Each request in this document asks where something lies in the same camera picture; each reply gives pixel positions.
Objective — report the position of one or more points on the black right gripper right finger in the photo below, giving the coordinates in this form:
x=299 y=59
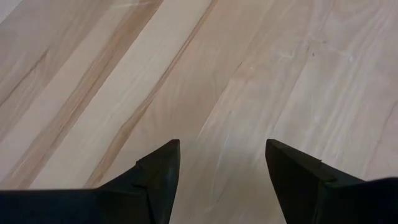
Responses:
x=311 y=199

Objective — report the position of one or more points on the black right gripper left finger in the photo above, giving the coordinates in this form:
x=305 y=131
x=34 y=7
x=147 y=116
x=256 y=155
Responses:
x=140 y=199

